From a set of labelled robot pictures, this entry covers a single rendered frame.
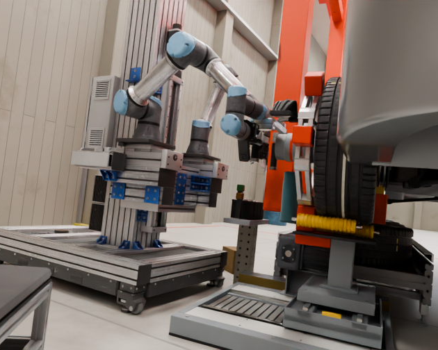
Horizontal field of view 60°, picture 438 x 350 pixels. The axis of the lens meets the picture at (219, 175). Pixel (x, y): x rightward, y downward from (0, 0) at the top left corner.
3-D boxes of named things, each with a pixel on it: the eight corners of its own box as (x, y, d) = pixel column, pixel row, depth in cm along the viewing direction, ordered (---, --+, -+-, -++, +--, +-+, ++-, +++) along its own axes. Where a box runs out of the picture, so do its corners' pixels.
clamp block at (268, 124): (272, 128, 168) (272, 117, 168) (252, 128, 172) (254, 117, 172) (274, 131, 173) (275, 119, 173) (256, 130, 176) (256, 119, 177)
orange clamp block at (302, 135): (313, 147, 153) (310, 143, 144) (295, 146, 156) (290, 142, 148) (315, 130, 153) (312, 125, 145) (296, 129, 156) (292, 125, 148)
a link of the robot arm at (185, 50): (137, 124, 194) (212, 56, 167) (112, 117, 182) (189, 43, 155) (131, 105, 198) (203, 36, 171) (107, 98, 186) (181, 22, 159)
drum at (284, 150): (318, 162, 171) (320, 131, 172) (272, 159, 180) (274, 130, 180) (322, 165, 184) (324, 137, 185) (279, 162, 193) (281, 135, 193)
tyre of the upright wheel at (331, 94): (377, 184, 209) (370, 255, 155) (332, 180, 218) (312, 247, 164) (386, 62, 181) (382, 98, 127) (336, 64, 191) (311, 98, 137)
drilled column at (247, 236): (247, 290, 239) (254, 224, 241) (232, 287, 243) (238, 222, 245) (252, 287, 248) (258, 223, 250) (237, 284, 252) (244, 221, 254)
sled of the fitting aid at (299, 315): (380, 352, 135) (383, 324, 135) (281, 328, 149) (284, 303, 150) (379, 317, 181) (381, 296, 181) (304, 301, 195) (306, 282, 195)
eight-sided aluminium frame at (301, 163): (305, 205, 152) (318, 73, 155) (289, 203, 154) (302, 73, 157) (322, 207, 202) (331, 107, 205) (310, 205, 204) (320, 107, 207)
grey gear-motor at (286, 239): (354, 313, 182) (360, 241, 184) (270, 296, 199) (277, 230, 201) (356, 305, 199) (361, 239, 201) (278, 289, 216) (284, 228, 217)
